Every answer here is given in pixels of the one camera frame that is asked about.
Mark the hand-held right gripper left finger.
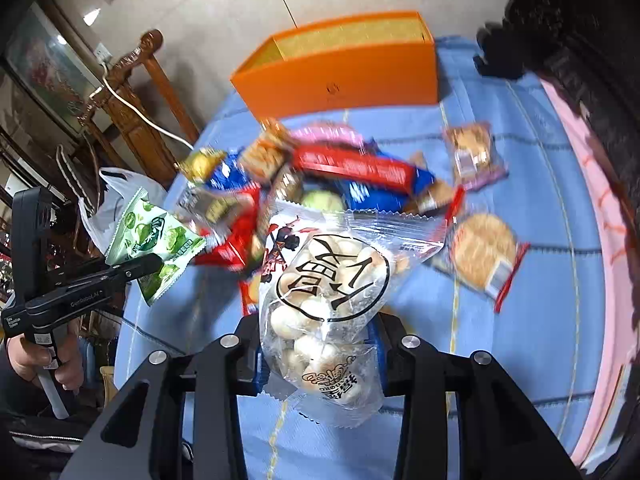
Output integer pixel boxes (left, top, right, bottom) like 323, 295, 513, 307
59, 314, 273, 480

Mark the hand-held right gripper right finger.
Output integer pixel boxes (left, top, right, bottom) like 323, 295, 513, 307
370, 312, 583, 480

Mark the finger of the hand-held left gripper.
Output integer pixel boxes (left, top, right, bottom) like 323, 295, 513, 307
50, 254, 164, 292

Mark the light green pea snack packet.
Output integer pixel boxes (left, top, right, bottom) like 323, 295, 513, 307
105, 197, 207, 306

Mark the clear bag of small buns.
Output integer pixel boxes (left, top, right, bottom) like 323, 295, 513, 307
257, 209, 447, 429

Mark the yellow clear snack packet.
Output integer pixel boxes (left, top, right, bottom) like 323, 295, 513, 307
177, 148, 227, 184

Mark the small blue snack packet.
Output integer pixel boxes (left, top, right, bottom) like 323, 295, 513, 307
204, 149, 262, 196

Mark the orange cracker packet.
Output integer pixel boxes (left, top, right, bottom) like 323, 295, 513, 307
404, 179, 465, 221

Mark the orange box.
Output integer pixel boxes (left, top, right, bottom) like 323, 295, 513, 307
230, 11, 440, 122

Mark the person's left forearm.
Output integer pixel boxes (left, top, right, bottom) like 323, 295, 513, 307
0, 375, 108, 463

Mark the person's left hand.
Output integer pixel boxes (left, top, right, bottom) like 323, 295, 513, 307
0, 332, 86, 397

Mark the white plastic bag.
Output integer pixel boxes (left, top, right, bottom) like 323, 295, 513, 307
77, 167, 168, 261

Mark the red crinkled snack packet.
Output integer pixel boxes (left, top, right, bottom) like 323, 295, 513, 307
192, 182, 267, 275

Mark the white packet with red figure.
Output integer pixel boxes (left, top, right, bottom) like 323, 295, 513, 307
239, 210, 321, 317

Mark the round rice cracker packet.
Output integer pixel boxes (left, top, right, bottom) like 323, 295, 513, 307
431, 211, 531, 315

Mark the wooden chair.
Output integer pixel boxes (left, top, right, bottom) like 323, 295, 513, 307
75, 29, 201, 196

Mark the blue checked tablecloth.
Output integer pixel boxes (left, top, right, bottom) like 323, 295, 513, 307
107, 35, 621, 480

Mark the yellow-green round pastry packet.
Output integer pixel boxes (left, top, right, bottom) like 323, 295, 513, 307
299, 187, 347, 214

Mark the brown cake packet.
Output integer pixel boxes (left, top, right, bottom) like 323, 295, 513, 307
239, 119, 297, 182

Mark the red long snack packet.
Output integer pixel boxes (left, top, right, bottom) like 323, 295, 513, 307
291, 144, 420, 195

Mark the square cookie packet purple trim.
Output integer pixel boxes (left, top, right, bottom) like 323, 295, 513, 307
441, 121, 510, 192

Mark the pink snack packet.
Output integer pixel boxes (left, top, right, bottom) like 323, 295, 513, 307
289, 121, 365, 150

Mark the white cable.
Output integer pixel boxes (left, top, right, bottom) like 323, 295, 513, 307
90, 57, 193, 150

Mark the framed wall picture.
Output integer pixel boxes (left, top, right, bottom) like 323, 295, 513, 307
2, 0, 111, 136

